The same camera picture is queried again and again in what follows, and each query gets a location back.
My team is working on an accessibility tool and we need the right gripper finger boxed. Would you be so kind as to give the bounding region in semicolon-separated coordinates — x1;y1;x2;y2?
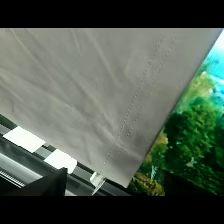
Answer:
5;167;70;197

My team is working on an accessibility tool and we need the white T-shirt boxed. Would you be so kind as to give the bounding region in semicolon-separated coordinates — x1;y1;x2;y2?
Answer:
0;28;224;188

